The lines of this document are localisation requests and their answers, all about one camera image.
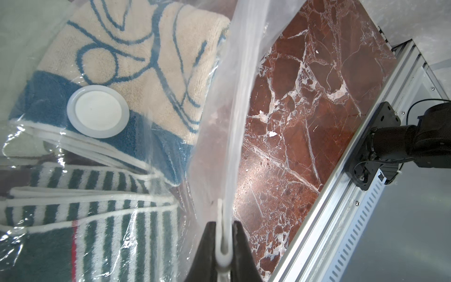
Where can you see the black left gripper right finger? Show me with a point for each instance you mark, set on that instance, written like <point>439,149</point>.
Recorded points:
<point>243,267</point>

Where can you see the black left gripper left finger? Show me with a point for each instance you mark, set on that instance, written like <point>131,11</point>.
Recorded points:
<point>203,268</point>

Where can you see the white bag zipper slider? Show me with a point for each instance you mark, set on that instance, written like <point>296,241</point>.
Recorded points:
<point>223,243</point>

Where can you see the green white striped towel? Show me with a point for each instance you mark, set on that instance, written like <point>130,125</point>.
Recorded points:
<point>89,224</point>

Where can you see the clear plastic vacuum bag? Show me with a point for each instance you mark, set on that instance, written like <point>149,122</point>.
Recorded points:
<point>212,167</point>

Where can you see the blue white striped towel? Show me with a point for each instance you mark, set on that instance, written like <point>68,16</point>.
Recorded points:
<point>159,55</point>

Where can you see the cream towel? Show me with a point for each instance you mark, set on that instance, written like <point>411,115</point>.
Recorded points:
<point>27,28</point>

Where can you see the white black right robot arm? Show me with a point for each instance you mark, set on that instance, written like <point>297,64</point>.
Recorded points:
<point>427,144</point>

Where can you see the white vacuum bag valve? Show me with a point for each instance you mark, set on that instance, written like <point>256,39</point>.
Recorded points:
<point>98,111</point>

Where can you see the aluminium frame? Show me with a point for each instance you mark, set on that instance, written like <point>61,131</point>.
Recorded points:
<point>323,248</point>

